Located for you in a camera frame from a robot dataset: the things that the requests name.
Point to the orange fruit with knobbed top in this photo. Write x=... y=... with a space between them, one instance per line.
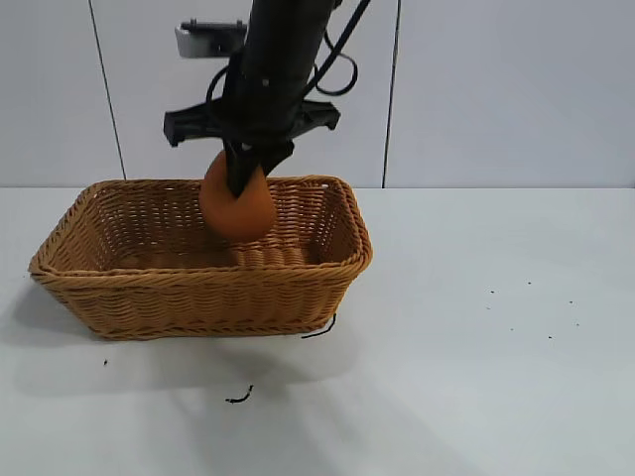
x=248 y=213

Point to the short curled black thread piece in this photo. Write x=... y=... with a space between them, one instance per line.
x=242 y=397

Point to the long black thread piece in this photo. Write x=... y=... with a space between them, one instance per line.
x=320 y=334

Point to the brown woven wicker basket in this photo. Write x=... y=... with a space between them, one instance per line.
x=198 y=297

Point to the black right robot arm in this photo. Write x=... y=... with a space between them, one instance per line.
x=280 y=54

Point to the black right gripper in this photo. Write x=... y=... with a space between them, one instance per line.
x=191 y=121

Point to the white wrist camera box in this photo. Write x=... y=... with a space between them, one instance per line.
x=198 y=42

